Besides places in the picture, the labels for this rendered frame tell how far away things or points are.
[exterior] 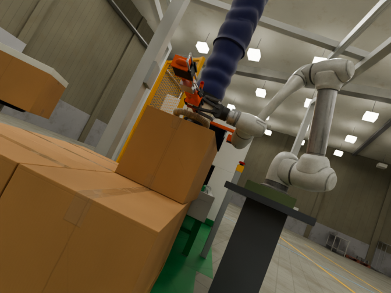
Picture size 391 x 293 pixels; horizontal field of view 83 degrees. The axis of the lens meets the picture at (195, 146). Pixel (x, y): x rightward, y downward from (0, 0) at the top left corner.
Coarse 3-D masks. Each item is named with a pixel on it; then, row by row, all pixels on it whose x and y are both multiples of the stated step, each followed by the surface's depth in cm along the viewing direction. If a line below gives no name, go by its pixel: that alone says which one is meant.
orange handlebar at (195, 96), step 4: (176, 60) 84; (180, 60) 83; (184, 60) 83; (180, 64) 84; (184, 64) 84; (184, 80) 99; (184, 92) 111; (188, 92) 111; (196, 92) 108; (188, 96) 114; (192, 96) 111; (196, 96) 112; (196, 100) 116; (212, 124) 149; (216, 124) 148; (220, 124) 148; (224, 128) 147; (228, 128) 147; (232, 132) 146
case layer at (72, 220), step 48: (0, 144) 65; (48, 144) 108; (0, 192) 54; (48, 192) 54; (96, 192) 60; (144, 192) 94; (0, 240) 52; (48, 240) 52; (96, 240) 51; (144, 240) 51; (0, 288) 51; (48, 288) 50; (96, 288) 49; (144, 288) 79
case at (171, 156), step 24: (144, 120) 118; (168, 120) 117; (144, 144) 116; (168, 144) 114; (192, 144) 113; (120, 168) 115; (144, 168) 113; (168, 168) 112; (192, 168) 110; (168, 192) 109; (192, 192) 124
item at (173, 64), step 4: (176, 56) 86; (180, 56) 86; (172, 60) 86; (172, 64) 85; (176, 64) 85; (176, 68) 86; (180, 68) 85; (184, 68) 84; (176, 72) 89; (180, 72) 88; (184, 72) 86; (180, 76) 92; (184, 76) 90; (188, 76) 88; (188, 80) 92
